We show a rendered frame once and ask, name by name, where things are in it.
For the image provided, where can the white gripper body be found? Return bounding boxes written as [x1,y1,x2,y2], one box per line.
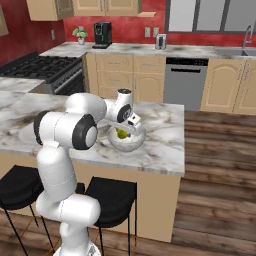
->
[114,121,145,136]

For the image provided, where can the clear glass bowl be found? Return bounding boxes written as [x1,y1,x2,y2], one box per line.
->
[106,125,147,153]
[96,119,114,132]

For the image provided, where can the yellow-green fruit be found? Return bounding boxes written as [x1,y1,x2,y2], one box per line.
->
[116,129,129,140]

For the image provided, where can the beige base cupboards with drawers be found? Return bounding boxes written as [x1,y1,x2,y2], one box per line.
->
[84,53,167,104]

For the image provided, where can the grey dishwasher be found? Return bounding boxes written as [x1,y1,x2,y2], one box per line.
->
[162,56,210,112]

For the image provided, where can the black bar stool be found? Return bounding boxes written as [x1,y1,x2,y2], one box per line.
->
[0,164,56,256]
[79,176,139,256]

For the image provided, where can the beige kitchen island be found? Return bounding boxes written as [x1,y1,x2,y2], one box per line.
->
[0,151,183,244]

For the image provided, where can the silver toaster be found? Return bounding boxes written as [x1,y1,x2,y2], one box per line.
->
[154,33,168,51]

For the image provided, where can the black coffee machine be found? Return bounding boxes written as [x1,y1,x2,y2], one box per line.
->
[91,21,113,50]

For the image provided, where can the beige base cupboards arched doors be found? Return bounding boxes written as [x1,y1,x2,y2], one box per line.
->
[199,58,256,116]

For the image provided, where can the black gas range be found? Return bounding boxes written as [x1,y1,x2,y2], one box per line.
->
[0,49,85,96]

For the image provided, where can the green potted plant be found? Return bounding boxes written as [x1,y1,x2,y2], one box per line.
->
[71,26,90,46]

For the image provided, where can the steel sink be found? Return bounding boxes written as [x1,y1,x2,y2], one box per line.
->
[213,46,256,59]

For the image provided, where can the grey framed window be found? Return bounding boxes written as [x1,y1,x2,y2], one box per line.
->
[165,0,256,35]

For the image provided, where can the silver tap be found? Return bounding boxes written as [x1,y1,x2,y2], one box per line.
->
[241,24,255,50]

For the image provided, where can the beige wall shelf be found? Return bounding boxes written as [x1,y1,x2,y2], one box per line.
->
[136,11,157,18]

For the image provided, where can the beige wall cupboards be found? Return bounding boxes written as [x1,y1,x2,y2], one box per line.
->
[26,0,143,22]

